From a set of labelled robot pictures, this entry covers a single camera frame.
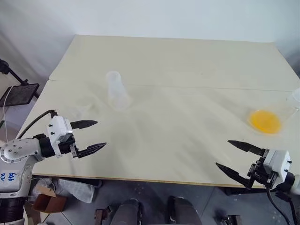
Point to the white plastic bag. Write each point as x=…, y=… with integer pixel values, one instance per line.
x=75, y=189

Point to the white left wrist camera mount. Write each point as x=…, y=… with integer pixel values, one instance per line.
x=57, y=127

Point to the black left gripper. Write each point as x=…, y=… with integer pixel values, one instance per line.
x=66, y=146

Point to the dark rounded shape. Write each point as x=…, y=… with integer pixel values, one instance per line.
x=126, y=212
x=182, y=211

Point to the clear crumpled plastic wrap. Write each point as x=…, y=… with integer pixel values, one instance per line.
x=45, y=185

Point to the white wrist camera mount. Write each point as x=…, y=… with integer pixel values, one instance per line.
x=57, y=127
x=279, y=162

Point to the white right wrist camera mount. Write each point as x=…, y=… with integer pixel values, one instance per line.
x=279, y=162

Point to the brown cardboard box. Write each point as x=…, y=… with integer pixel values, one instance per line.
x=48, y=201

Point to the large clear flask orange liquid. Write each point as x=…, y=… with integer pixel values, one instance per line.
x=266, y=122

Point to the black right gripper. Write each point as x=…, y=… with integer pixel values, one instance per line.
x=260, y=172

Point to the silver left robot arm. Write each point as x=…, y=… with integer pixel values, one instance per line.
x=14, y=150

